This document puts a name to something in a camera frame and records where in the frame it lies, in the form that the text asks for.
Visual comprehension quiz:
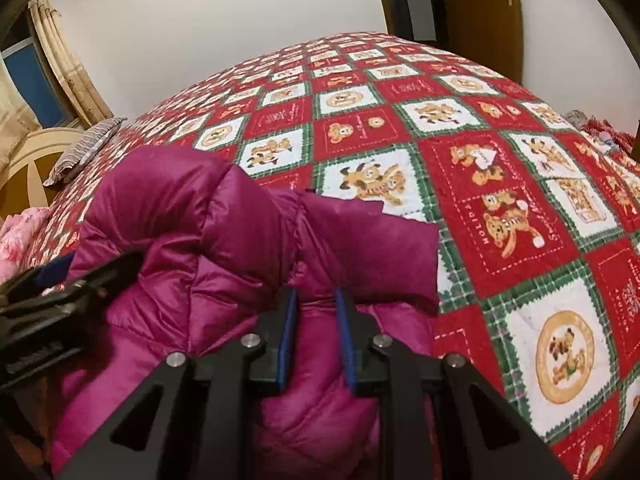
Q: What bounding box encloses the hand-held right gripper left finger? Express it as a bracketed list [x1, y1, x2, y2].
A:
[57, 287, 301, 480]

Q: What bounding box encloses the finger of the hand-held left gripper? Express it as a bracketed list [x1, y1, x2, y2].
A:
[30, 254, 77, 283]
[0, 252, 147, 318]

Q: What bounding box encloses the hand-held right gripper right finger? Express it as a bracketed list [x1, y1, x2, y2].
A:
[335, 287, 573, 480]

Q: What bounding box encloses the magenta down jacket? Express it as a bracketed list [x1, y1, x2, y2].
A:
[50, 147, 441, 480]

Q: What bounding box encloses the pink floral quilt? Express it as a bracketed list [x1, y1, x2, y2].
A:
[0, 207, 52, 283]

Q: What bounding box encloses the cream wooden headboard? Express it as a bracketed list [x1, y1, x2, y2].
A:
[0, 127, 86, 221]

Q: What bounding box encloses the striped pillow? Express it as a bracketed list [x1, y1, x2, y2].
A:
[44, 117, 128, 188]

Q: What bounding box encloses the wide beige floral curtain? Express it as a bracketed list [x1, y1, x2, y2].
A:
[0, 60, 42, 171]

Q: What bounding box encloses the window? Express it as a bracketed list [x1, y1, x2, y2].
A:
[2, 40, 68, 129]

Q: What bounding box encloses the red bear print bedsheet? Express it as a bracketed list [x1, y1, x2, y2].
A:
[25, 32, 640, 480]

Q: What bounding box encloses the narrow beige floral curtain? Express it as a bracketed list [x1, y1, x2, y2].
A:
[27, 0, 114, 128]

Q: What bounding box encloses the red patterned package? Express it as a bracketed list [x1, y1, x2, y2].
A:
[585, 117, 637, 155]

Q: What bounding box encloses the brown wooden door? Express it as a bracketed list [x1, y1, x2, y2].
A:
[437, 0, 524, 84]

